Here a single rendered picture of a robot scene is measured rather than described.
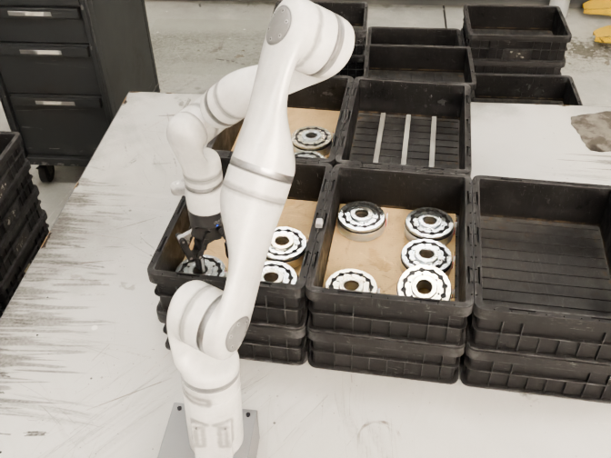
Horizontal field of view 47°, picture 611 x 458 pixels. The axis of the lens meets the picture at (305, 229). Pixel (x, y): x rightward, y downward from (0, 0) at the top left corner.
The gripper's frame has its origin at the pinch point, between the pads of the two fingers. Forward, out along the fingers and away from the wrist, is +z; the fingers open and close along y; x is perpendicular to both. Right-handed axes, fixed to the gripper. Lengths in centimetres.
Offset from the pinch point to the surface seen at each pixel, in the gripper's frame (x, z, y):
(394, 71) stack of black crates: 102, 41, 120
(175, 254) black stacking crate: 6.2, 1.0, -6.0
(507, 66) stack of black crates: 86, 44, 165
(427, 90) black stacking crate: 27, -2, 73
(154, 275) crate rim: -3.4, -5.0, -13.4
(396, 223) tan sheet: -5.5, 5.2, 40.8
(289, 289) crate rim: -19.7, -5.1, 6.2
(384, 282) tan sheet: -19.1, 5.0, 27.8
